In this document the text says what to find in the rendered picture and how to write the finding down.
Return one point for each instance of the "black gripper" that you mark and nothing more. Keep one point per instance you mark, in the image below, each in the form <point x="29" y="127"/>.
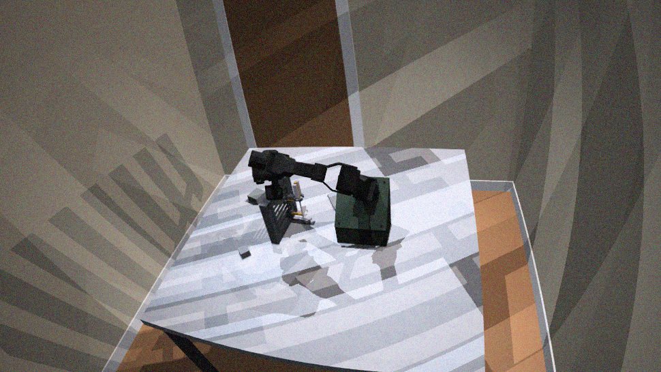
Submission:
<point x="273" y="191"/>

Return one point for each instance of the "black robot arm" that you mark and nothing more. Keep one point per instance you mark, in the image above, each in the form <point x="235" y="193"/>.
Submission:
<point x="278" y="165"/>

